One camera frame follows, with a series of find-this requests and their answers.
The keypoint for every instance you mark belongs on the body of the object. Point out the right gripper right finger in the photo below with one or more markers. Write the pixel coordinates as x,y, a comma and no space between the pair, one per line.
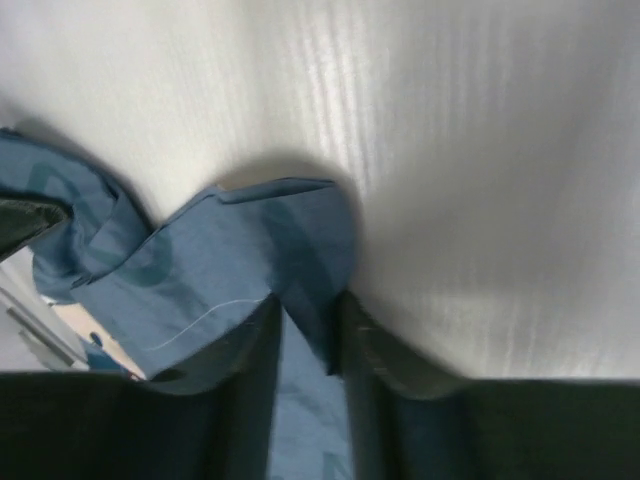
413,418

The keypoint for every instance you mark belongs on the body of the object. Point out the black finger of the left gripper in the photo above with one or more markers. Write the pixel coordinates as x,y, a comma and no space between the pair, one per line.
25,219

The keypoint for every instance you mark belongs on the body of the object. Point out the blue bear print placemat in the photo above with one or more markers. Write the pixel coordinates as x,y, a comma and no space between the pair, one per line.
164,294

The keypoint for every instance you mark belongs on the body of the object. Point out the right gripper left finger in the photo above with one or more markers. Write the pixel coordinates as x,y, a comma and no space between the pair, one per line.
207,417

